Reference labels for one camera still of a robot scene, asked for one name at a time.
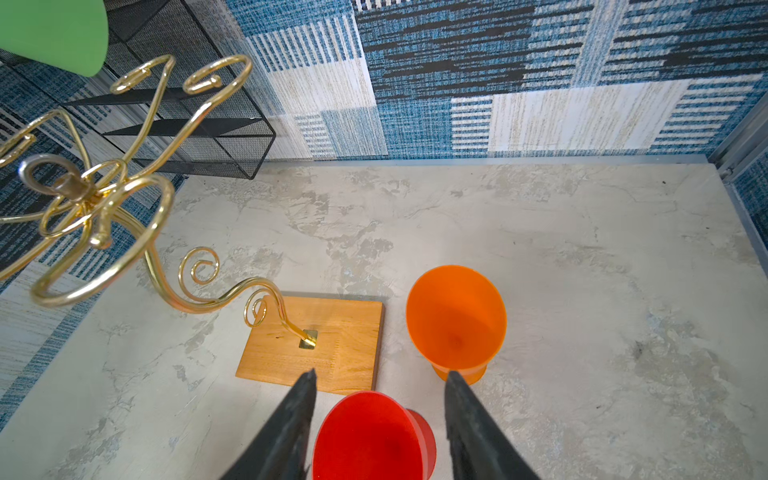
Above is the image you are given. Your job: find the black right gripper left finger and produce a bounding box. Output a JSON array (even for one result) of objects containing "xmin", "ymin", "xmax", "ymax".
[{"xmin": 221, "ymin": 369, "xmax": 317, "ymax": 479}]

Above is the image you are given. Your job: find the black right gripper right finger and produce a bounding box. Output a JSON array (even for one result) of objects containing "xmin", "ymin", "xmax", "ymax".
[{"xmin": 444, "ymin": 371, "xmax": 539, "ymax": 479}]

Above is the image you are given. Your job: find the red wine glass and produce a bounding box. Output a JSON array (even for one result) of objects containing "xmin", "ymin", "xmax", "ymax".
[{"xmin": 312, "ymin": 391, "xmax": 437, "ymax": 479}]

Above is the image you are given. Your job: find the orange wine glass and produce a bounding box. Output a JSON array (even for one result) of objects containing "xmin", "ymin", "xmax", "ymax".
[{"xmin": 405, "ymin": 265, "xmax": 508, "ymax": 385}]

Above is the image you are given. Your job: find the green wine glass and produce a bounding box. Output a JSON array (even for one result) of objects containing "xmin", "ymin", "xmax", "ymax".
[{"xmin": 1, "ymin": 0, "xmax": 109, "ymax": 77}]

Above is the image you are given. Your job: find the wooden rack base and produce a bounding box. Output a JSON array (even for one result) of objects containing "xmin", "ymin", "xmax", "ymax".
[{"xmin": 236, "ymin": 296, "xmax": 385, "ymax": 395}]

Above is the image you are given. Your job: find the gold wire glass rack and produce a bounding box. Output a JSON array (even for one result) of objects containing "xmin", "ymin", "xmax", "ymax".
[{"xmin": 1, "ymin": 54, "xmax": 317, "ymax": 348}]

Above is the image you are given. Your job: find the black wire mesh shelf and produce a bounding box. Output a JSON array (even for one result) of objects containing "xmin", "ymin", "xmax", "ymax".
[{"xmin": 56, "ymin": 1, "xmax": 277, "ymax": 179}]

